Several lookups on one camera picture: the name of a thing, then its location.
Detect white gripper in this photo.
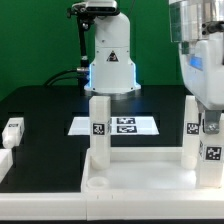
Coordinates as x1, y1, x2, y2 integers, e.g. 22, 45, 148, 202
179, 33, 224, 135

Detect white desk top tray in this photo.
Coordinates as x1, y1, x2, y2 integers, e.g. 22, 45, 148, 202
81, 147, 224, 197

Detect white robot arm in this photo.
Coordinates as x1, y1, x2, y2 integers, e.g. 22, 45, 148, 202
84, 0, 224, 134

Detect white marker plate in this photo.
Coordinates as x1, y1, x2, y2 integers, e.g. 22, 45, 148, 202
68, 116, 159, 135

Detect white left corner block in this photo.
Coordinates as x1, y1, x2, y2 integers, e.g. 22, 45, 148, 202
0, 149, 13, 183

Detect white front rail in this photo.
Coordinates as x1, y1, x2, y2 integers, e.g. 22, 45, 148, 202
0, 190, 224, 221

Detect black cables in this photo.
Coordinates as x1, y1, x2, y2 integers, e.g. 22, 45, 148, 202
43, 69, 88, 88

